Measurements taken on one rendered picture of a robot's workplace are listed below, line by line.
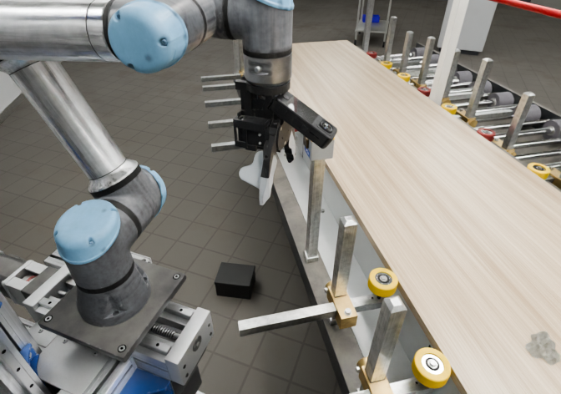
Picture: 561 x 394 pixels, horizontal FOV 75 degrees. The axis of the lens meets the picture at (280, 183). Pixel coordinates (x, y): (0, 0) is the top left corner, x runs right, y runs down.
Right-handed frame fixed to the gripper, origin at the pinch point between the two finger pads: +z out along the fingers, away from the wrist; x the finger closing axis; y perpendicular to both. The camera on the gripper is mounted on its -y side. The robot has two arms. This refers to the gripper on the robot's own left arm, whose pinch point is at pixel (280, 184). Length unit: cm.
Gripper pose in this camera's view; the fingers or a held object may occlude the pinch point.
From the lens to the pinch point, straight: 69.7
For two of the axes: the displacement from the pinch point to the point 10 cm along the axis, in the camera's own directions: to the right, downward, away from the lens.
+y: -9.4, -2.0, 2.8
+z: 0.0, 8.1, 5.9
